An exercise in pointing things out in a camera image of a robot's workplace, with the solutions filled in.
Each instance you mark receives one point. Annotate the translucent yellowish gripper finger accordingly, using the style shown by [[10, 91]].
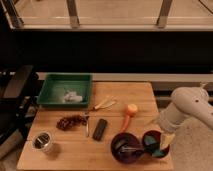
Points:
[[165, 140], [153, 121]]

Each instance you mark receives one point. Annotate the black round-head brush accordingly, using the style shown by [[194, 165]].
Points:
[[124, 149]]

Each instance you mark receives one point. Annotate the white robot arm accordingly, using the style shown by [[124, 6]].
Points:
[[185, 102]]

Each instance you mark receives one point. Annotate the dark red bowl right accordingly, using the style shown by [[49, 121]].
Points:
[[156, 135]]

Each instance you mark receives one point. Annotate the dark red bowl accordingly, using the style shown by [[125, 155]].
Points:
[[131, 140], [156, 135]]

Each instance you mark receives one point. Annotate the teal sponge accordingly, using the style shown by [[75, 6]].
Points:
[[152, 146]]

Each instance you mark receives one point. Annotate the orange carrot toy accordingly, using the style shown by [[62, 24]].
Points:
[[130, 111]]

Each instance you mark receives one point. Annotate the dark red bowl left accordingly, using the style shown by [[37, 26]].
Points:
[[131, 140]]

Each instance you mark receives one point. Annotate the black rectangular block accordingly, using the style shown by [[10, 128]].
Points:
[[99, 130]]

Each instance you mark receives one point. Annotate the thin metal knife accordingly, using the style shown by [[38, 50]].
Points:
[[87, 124]]

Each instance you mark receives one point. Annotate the green plastic tray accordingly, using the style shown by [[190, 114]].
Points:
[[56, 85]]

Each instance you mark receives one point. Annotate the small metal cup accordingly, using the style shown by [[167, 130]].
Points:
[[42, 142]]

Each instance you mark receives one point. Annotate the black chair frame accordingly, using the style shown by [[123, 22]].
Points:
[[16, 96]]

